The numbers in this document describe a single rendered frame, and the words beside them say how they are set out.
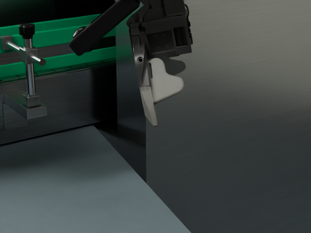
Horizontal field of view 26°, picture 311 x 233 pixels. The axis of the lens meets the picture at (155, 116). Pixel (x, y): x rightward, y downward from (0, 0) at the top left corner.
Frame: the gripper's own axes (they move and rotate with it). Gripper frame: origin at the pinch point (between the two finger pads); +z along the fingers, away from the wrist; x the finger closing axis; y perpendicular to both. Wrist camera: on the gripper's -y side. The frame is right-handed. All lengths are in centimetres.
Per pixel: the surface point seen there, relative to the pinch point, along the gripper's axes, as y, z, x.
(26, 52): -22.6, -9.2, 20.8
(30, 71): -23.0, -5.6, 22.1
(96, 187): -13.9, 14.9, 13.2
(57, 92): -22.8, 2.2, 36.3
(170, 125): -1.3, 11.9, 33.4
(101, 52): -13.7, -3.1, 44.1
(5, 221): -26.4, 13.5, 0.5
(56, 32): -20.6, -9.7, 37.5
